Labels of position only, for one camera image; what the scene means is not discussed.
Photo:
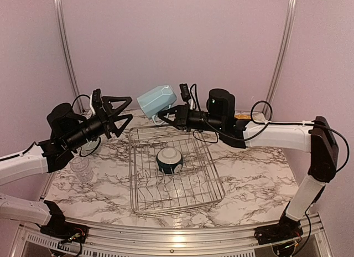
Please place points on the metal wire dish rack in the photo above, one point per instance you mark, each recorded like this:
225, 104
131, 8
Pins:
196, 186

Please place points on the front aluminium table rail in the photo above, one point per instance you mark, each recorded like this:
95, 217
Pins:
120, 240

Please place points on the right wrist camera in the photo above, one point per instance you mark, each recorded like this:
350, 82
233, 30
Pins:
185, 94

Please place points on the left aluminium frame post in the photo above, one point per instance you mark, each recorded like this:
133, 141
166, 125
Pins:
65, 47

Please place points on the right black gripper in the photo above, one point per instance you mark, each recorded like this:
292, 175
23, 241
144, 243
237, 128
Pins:
181, 121

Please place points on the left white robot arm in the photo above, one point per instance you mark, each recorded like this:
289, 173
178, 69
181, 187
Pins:
39, 158

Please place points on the clear drinking glass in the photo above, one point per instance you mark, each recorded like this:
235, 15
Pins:
79, 164
84, 174

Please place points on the dark blue white bowl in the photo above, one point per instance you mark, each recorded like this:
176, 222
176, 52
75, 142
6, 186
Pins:
169, 161

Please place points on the right aluminium frame post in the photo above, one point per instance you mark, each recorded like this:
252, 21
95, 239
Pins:
284, 44

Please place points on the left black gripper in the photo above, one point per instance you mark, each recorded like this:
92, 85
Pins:
104, 119

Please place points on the light blue ceramic mug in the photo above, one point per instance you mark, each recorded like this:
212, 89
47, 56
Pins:
155, 100

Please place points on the aluminium frame post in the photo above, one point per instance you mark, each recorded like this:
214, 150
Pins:
284, 44
65, 47

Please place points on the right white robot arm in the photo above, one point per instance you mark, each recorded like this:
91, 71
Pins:
315, 137

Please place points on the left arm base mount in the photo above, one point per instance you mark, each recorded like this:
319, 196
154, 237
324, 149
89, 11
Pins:
66, 231

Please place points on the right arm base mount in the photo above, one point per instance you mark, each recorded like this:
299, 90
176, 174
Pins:
275, 233

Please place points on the yellow polka dot plate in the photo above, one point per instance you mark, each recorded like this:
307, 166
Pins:
243, 117

